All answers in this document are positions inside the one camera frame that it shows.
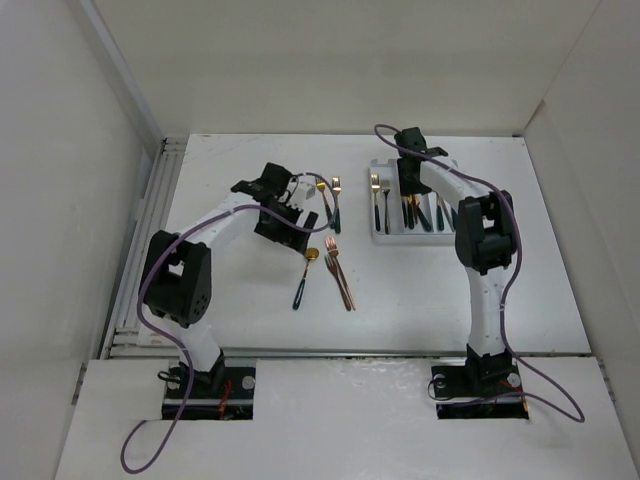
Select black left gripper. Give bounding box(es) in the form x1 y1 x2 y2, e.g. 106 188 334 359
256 198 316 254

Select gold fork green handle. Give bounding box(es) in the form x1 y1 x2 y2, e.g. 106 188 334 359
331 176 342 234
316 177 334 229
370 173 381 232

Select gold spoon green handle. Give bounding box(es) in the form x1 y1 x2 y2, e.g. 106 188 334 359
449 208 456 231
436 195 445 232
292 247 319 310

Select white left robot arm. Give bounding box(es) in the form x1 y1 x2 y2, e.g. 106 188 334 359
136 163 318 398

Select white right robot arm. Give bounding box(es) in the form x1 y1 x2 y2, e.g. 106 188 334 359
394 127 521 400

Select white three-compartment cutlery tray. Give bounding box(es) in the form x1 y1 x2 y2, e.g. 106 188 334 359
369 160 455 246

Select rose gold fork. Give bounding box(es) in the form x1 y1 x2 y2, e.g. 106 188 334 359
324 255 352 311
325 236 356 310

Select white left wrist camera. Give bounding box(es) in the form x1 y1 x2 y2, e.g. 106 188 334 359
285 176 316 210

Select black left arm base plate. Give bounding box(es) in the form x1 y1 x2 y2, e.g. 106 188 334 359
157 360 256 421

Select aluminium rail frame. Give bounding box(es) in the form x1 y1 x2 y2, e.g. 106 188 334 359
94 137 188 360

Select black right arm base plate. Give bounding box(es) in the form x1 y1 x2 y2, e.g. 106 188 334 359
429 363 529 420

